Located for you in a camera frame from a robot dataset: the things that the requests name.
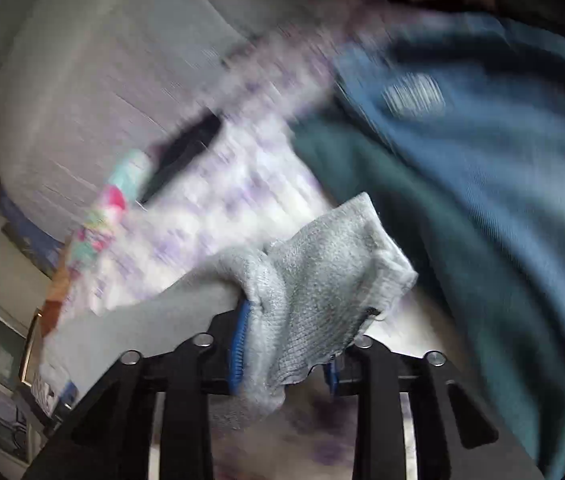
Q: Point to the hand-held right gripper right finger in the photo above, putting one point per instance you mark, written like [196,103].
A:
[334,380]

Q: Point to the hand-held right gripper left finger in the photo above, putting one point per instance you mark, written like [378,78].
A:
[239,350]

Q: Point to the grey pants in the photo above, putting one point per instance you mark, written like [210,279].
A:
[312,285]

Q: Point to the purple floral bedsheet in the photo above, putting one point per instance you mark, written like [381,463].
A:
[242,200]

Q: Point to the dark teal garment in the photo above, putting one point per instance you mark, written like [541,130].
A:
[412,220]

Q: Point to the brown cloth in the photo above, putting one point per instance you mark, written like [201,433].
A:
[55,302]

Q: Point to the colourful floral folded blanket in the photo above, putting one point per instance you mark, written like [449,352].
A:
[107,210]

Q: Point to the dark navy garment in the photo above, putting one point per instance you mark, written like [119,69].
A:
[182,150]

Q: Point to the blue ribbed garment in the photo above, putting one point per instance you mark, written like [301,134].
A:
[487,160]

